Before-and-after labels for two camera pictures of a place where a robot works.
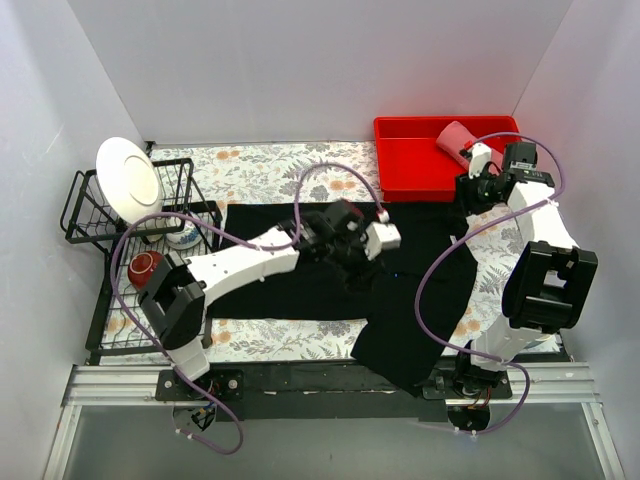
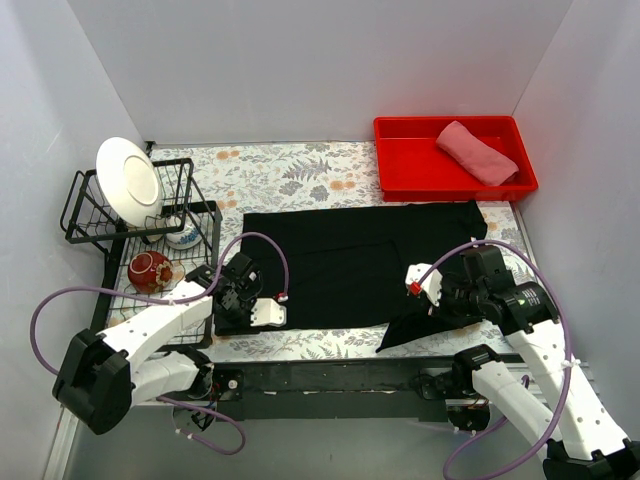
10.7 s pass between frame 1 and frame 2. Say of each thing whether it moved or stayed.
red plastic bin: stayed
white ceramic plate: stayed
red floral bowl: stayed
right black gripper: moved
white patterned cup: stayed
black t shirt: moved
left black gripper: moved
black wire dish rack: stayed
